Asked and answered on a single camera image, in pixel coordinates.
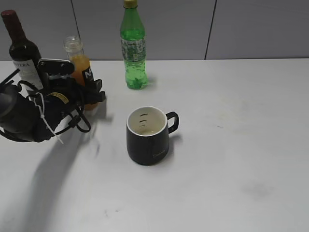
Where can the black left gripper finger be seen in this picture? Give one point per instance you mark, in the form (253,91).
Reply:
(91,86)
(91,97)

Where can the white zip tie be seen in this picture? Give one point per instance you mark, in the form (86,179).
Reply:
(45,127)

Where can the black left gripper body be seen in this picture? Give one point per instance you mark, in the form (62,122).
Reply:
(65,88)

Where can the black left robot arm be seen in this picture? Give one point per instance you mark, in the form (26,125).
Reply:
(31,115)

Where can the dark red wine bottle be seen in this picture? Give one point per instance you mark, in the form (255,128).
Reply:
(24,53)

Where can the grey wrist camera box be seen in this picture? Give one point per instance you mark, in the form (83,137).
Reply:
(56,66)

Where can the green plastic soda bottle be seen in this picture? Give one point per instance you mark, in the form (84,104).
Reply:
(132,33)

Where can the black ceramic mug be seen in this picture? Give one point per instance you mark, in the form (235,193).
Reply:
(147,134)

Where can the NFC orange juice bottle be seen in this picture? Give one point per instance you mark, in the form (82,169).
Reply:
(74,49)

